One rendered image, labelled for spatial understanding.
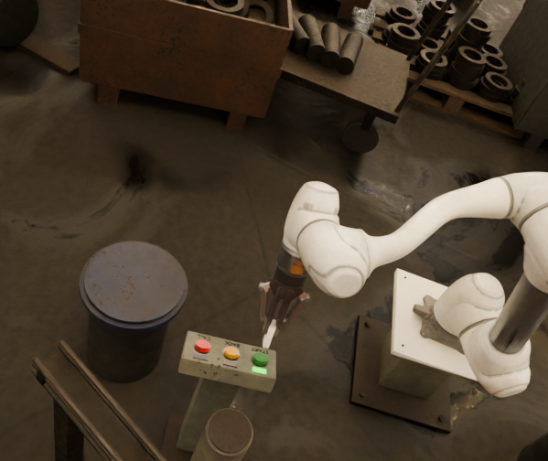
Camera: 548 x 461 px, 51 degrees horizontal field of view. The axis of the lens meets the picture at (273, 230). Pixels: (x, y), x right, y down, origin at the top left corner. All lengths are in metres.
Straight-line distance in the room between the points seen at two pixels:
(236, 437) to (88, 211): 1.34
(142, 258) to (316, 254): 0.83
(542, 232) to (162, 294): 1.05
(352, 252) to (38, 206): 1.68
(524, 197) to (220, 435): 0.92
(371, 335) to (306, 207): 1.27
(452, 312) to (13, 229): 1.66
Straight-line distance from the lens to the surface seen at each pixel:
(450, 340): 2.08
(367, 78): 3.20
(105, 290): 1.76
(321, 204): 1.22
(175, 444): 2.02
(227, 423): 1.51
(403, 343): 2.01
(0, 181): 2.64
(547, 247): 1.40
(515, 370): 1.88
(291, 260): 1.29
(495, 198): 1.42
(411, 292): 2.15
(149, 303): 1.74
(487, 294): 1.93
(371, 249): 1.15
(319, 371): 2.27
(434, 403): 2.40
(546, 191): 1.46
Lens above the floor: 1.88
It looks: 46 degrees down
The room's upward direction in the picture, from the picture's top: 22 degrees clockwise
